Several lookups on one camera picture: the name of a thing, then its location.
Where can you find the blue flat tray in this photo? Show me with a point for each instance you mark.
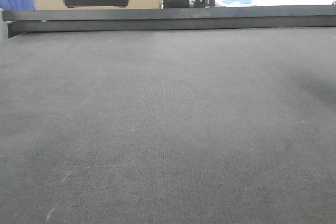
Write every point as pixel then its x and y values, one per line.
pixel 237 1

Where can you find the black conveyor side rail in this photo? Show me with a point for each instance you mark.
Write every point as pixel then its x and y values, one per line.
pixel 49 21

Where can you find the white background table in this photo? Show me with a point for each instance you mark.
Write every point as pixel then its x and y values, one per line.
pixel 258 3

